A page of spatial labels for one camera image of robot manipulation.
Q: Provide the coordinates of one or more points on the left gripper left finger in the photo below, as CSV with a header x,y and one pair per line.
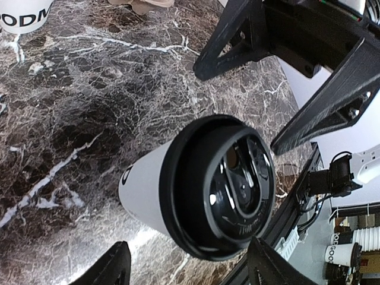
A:
x,y
113,267

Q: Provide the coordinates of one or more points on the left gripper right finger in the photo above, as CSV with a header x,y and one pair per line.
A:
x,y
266,266

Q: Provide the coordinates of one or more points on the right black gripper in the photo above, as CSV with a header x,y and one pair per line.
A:
x,y
307,35

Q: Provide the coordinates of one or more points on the white paper coffee cup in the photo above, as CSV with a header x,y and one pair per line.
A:
x,y
139,189

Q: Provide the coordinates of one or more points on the black plastic cup lid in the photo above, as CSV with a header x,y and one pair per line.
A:
x,y
217,187

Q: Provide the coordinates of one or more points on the background cups on shelf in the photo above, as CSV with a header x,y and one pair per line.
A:
x,y
353,254

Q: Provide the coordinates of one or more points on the brown pulp cup carrier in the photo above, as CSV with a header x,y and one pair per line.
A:
x,y
141,7

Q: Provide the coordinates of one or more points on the stack of white paper cups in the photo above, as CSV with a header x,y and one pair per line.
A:
x,y
24,16

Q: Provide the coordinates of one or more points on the white slotted cable duct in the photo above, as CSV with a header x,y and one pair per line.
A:
x,y
287,245

